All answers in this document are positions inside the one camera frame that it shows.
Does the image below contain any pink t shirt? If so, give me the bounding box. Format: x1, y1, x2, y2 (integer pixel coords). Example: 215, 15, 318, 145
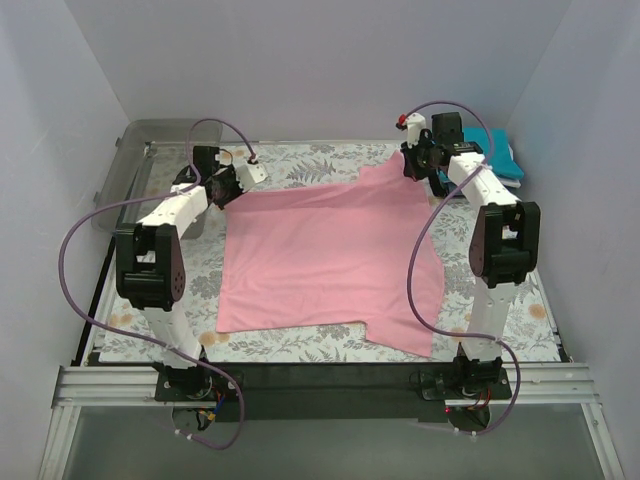
216, 153, 445, 357

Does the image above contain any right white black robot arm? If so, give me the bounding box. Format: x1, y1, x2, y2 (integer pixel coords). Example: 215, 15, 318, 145
396, 112, 541, 400

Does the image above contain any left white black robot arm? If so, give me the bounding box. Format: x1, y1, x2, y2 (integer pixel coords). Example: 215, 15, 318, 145
116, 146, 266, 400

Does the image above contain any floral table mat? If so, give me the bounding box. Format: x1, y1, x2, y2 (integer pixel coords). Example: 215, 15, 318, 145
90, 143, 561, 364

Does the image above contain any clear plastic bin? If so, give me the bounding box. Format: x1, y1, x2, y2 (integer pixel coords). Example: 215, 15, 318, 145
95, 119, 222, 208

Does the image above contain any teal folded t shirt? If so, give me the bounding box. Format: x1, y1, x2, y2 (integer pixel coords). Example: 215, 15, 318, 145
463, 127, 524, 181

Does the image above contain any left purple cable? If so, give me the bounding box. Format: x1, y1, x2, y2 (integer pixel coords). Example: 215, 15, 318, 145
58, 117, 261, 451

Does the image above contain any purple cable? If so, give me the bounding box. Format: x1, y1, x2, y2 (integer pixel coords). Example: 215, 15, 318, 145
58, 117, 261, 451
394, 99, 522, 439

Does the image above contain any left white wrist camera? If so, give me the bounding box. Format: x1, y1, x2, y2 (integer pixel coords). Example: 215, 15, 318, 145
236, 163, 268, 192

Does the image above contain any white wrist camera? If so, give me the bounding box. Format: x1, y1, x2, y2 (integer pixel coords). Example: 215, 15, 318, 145
236, 163, 268, 192
396, 113, 427, 148

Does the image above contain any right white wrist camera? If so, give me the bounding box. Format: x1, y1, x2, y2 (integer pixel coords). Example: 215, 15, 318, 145
396, 113, 427, 148

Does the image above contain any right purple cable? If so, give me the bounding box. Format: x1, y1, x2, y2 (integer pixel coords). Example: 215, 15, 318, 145
394, 99, 522, 439

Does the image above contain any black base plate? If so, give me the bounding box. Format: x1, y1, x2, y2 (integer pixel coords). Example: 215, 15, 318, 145
152, 362, 515, 423

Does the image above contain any aluminium frame rail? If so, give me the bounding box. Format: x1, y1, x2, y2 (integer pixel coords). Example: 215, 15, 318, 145
39, 363, 625, 479

